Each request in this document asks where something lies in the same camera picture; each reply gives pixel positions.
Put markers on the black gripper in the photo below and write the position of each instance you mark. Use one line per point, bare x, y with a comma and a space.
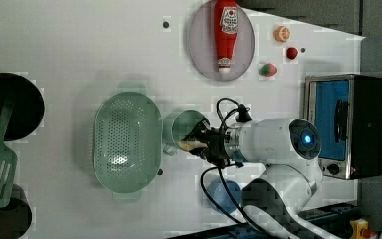
215, 152

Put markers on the yellow plush banana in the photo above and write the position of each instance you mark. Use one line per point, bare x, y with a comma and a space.
191, 145

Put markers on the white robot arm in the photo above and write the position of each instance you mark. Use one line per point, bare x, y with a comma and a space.
288, 149

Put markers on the green mug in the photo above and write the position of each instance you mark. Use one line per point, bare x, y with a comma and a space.
179, 126

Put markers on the blue cup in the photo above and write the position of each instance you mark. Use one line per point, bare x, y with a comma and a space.
219, 194

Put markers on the green perforated colander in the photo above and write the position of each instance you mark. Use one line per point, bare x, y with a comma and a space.
127, 142

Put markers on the red green strawberry toy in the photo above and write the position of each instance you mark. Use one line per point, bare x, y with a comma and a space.
267, 70

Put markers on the grey round plate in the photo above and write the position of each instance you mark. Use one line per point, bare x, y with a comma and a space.
202, 46

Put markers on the small red strawberry toy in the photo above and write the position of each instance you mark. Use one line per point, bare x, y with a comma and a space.
291, 53

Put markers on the red ketchup bottle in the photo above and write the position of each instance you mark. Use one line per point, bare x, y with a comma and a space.
225, 31

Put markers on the orange slice toy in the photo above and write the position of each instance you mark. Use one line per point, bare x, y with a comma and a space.
281, 34

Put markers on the black toaster oven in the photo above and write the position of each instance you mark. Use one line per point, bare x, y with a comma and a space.
347, 111

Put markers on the black pan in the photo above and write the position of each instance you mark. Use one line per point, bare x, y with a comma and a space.
27, 104

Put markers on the black round pot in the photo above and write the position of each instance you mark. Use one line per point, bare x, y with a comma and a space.
16, 217

